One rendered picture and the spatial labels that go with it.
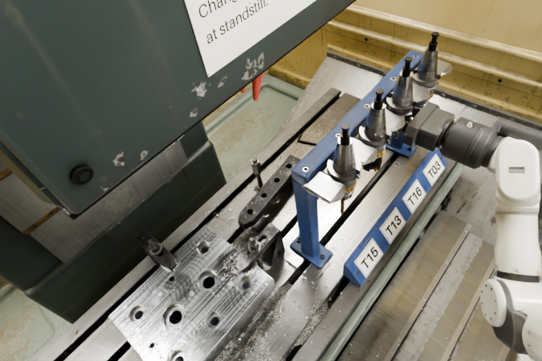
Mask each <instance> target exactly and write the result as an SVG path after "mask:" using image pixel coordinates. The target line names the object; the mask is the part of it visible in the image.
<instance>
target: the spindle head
mask: <svg viewBox="0 0 542 361"><path fill-rule="evenodd" d="M355 1H356V0H316V1H314V2H312V3H311V4H310V5H309V6H307V7H306V8H305V9H303V10H301V11H300V12H299V13H297V14H296V15H295V16H294V17H292V18H291V19H289V20H288V21H286V22H285V23H283V24H282V25H281V26H280V27H278V28H277V29H275V30H274V31H272V32H271V33H269V34H268V35H267V36H266V37H264V38H263V39H261V40H260V41H258V42H257V43H256V44H254V45H253V46H251V47H250V48H249V49H248V50H246V51H245V52H243V53H242V54H240V55H239V56H237V57H236V58H235V59H234V60H232V61H231V62H229V63H228V64H226V65H225V66H223V67H222V68H221V69H220V70H218V71H217V72H216V73H214V74H212V75H211V76H210V77H208V76H207V74H206V70H205V67H204V64H203V62H202V57H201V54H200V51H199V48H198V44H197V41H196V38H195V35H194V31H193V28H192V25H191V22H190V18H189V15H188V12H187V9H186V5H185V2H184V0H0V160H1V161H2V162H3V163H4V164H5V165H6V166H7V167H8V168H9V169H10V170H11V171H12V172H13V173H14V174H15V175H16V176H17V177H18V178H19V179H20V180H21V181H22V182H23V183H24V184H25V185H26V186H27V187H28V188H29V189H30V190H31V191H32V192H33V193H34V194H35V195H36V196H37V197H38V198H39V199H40V200H41V201H43V202H46V203H48V204H51V205H55V206H58V207H60V208H62V209H63V211H64V212H65V213H66V214H67V215H68V216H69V217H70V218H71V219H72V220H75V219H76V218H78V217H79V216H81V215H82V214H83V213H85V212H86V211H87V210H88V209H89V208H90V207H92V206H93V205H94V204H96V203H97V202H98V201H100V200H101V199H102V198H104V197H105V196H106V195H107V194H108V193H110V192H111V191H112V190H114V189H115V188H116V187H118V186H119V185H121V184H122V183H123V182H124V181H125V180H126V179H128V178H129V177H130V176H132V175H133V174H134V173H136V172H137V171H138V170H140V169H141V168H142V167H143V166H144V165H145V164H147V163H148V162H149V161H151V160H152V159H154V158H155V157H156V156H158V155H159V154H160V153H162V152H163V150H165V149H166V148H167V147H169V146H170V145H171V144H173V143H174V142H176V141H177V140H178V139H180V138H181V137H182V136H183V135H184V134H185V133H187V132H188V131H189V130H191V129H192V128H193V127H195V126H196V125H197V124H199V123H200V122H201V121H202V120H203V119H204V118H206V117H207V116H209V115H210V114H211V113H213V112H214V111H215V110H217V109H218V108H219V107H220V106H221V105H222V104H224V103H225V102H227V101H228V100H229V99H230V98H232V97H233V96H235V95H236V94H237V93H238V92H239V91H241V90H242V89H243V88H244V87H246V86H247V85H249V84H250V83H251V82H252V81H254V80H255V79H257V78H258V77H259V76H260V75H261V74H262V73H264V72H265V71H266V70H268V69H269V68H270V67H272V66H273V65H274V64H276V63H277V62H278V61H279V60H280V59H282V58H283V57H284V56H286V55H287V54H288V53H290V52H291V51H292V50H294V49H295V48H296V47H297V46H298V45H299V44H301V43H302V42H303V41H305V40H306V39H308V38H309V37H310V36H311V35H313V34H314V33H316V32H317V30H319V29H320V28H321V27H323V26H324V25H325V24H327V23H328V22H330V21H331V20H332V19H333V18H335V17H336V16H337V15H338V14H339V13H341V12H342V11H343V10H345V9H346V8H347V7H349V6H350V5H351V4H353V3H354V2H355Z"/></svg>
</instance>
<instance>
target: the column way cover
mask: <svg viewBox="0 0 542 361"><path fill-rule="evenodd" d="M187 162H188V159H187V157H186V154H185V152H184V150H183V147H182V145H181V143H180V141H179V140H178V141H177V142H176V143H175V144H174V145H173V146H172V147H170V148H169V149H167V150H166V151H163V152H162V153H161V154H159V155H158V156H156V157H155V158H154V159H152V160H151V161H149V162H148V163H147V164H145V165H144V166H143V167H142V168H141V169H140V170H138V171H137V172H136V173H134V174H133V175H132V176H130V177H129V178H128V179H126V180H125V181H124V182H123V183H122V184H121V185H119V186H118V187H116V188H115V189H114V190H112V191H111V192H110V193H108V194H107V195H106V196H105V197H104V198H102V199H101V200H100V201H98V202H97V203H96V204H94V205H93V206H92V207H90V208H89V209H88V210H87V211H86V212H85V213H83V214H82V215H81V216H79V217H78V218H76V219H75V220H72V219H71V218H70V217H69V216H68V215H67V214H66V213H65V212H64V211H63V209H62V208H60V207H58V206H55V205H51V204H48V203H46V202H43V201H41V200H40V199H39V198H38V197H37V196H36V195H35V194H34V193H33V192H32V191H31V190H30V189H29V188H28V187H27V186H26V185H25V184H24V183H23V182H22V181H21V180H20V179H19V178H18V177H17V176H16V175H15V174H14V173H13V172H12V171H11V170H10V169H9V168H8V167H7V166H6V165H5V164H4V163H3V162H2V161H1V160H0V215H1V216H2V217H3V218H5V219H6V220H7V221H8V222H9V223H10V224H11V225H13V226H14V227H15V228H17V229H18V230H19V231H21V232H22V233H23V234H29V235H30V236H31V237H33V238H34V239H35V240H37V241H38V242H39V243H40V244H42V245H43V246H44V247H46V248H47V249H48V250H49V251H50V252H51V253H53V254H54V255H55V256H56V257H57V258H58V259H60V260H61V261H62V262H63V263H66V262H67V261H68V260H70V259H71V258H72V257H73V256H75V255H76V254H77V253H78V252H79V251H80V250H81V249H82V248H84V247H85V246H86V245H88V244H89V243H90V242H91V241H93V240H94V239H95V238H96V237H98V236H99V235H100V234H101V233H102V232H103V231H104V230H106V229H107V228H108V227H109V226H111V225H112V224H113V223H114V222H116V221H117V220H118V219H119V218H121V217H122V216H123V215H124V214H125V213H126V212H127V211H128V210H130V209H131V208H132V207H133V206H135V205H136V204H137V203H138V202H140V201H141V200H142V199H143V198H145V197H146V196H147V195H148V194H149V193H150V192H151V191H153V190H154V189H155V188H156V187H157V186H159V185H160V184H161V183H163V182H164V181H165V180H166V179H168V178H169V177H170V176H172V175H173V174H174V173H175V172H176V171H177V170H178V169H179V168H181V167H182V166H183V165H184V164H186V163H187Z"/></svg>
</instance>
